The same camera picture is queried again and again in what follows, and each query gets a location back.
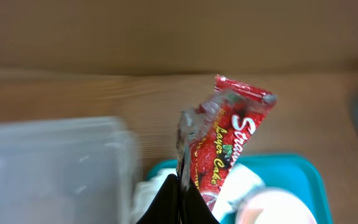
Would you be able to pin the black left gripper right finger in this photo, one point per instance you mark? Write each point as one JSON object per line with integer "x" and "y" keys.
{"x": 193, "y": 208}

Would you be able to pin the small pink saucer plate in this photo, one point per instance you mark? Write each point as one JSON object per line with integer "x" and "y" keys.
{"x": 274, "y": 206}

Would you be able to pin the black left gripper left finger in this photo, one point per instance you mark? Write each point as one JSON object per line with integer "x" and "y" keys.
{"x": 164, "y": 208}

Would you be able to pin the teal serving tray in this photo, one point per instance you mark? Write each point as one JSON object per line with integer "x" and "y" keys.
{"x": 292, "y": 173}

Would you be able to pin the red strawberry cake wrapper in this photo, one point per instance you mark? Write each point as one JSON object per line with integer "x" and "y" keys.
{"x": 212, "y": 136}

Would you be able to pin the white napkin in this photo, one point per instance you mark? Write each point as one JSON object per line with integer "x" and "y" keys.
{"x": 239, "y": 184}

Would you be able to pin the clear plastic waste bin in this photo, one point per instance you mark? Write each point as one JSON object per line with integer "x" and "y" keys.
{"x": 67, "y": 171}

